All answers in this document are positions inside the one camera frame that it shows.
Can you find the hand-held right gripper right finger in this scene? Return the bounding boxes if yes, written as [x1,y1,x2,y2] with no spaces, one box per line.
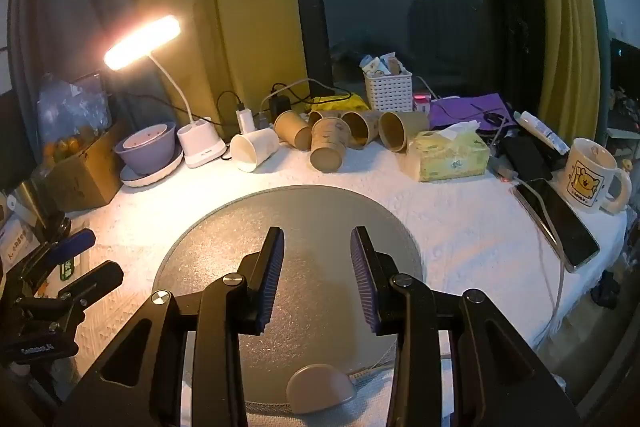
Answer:
[351,226,583,427]

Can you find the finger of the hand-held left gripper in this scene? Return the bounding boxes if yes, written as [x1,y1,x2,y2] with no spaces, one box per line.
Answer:
[30,261,125,323]
[20,228,97,288]

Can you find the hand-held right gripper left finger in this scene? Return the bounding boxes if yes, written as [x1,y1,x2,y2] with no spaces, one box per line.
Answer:
[52,226,286,427]

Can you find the white paper cup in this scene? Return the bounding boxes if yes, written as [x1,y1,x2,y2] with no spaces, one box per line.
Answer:
[230,127,280,173]

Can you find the brown paper cup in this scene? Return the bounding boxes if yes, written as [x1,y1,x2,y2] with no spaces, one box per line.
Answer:
[310,117,349,172]
[378,111,430,153]
[307,109,343,128]
[341,110,385,149]
[273,110,313,151]

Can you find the cardboard box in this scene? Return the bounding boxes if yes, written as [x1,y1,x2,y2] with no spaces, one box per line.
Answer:
[30,121,132,212]

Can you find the round grey mat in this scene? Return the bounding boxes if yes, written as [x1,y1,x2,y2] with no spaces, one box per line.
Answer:
[151,184,424,414]

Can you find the white plate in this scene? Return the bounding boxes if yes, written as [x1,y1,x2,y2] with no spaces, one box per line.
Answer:
[120,146,185,188]

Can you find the pink dome-shaped object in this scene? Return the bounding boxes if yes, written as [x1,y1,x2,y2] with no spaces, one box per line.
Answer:
[285,363,356,416]

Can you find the purple bowl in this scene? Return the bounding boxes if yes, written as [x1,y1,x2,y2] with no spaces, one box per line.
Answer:
[114,121,178,175]

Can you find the white tablecloth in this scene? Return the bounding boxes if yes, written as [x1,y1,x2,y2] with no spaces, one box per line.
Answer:
[37,134,628,427]

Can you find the blue plastic bag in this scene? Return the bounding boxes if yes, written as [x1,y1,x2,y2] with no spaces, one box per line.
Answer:
[37,72,112,142]

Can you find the green tissue pack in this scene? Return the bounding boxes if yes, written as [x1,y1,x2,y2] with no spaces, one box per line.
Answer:
[406,122,490,182]

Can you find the white desk lamp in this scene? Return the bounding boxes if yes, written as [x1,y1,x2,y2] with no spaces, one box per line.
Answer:
[103,14,228,169]

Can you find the white charger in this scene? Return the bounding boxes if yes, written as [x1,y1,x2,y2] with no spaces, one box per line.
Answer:
[236,107,257,135]

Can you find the black charger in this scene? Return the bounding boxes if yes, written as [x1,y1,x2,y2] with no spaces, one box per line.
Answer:
[270,94,292,120]

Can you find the yellow plastic bag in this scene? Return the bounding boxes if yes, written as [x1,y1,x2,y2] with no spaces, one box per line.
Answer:
[305,92,370,114]

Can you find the white plastic basket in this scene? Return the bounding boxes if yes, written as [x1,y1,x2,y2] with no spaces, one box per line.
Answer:
[364,69,415,114]

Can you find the purple cloth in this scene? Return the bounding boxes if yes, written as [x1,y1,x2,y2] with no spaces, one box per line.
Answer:
[429,93,518,132]

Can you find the black smartphone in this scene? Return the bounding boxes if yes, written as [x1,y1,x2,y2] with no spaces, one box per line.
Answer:
[511,177,600,273]

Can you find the black power bank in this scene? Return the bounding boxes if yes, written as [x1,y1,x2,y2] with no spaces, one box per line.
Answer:
[500,135,554,182]

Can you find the snack packets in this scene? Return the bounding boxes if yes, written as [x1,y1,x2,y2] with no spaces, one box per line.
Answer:
[360,52,410,76]

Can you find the white tube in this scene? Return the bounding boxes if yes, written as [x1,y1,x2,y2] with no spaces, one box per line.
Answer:
[515,111,571,156]

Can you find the grey curtain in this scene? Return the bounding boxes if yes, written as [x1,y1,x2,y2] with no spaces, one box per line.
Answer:
[7,0,146,108]

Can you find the white mug with yellow cartoon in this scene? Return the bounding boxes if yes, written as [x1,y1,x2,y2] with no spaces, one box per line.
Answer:
[557,137,633,214]

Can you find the yellow curtain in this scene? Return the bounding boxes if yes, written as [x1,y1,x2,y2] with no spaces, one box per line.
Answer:
[122,0,308,128]
[520,0,613,148]

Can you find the white cable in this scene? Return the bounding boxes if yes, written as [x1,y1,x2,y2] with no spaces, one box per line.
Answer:
[492,157,566,358]

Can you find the black cable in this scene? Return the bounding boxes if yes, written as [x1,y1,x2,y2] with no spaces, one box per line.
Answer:
[217,79,353,122]

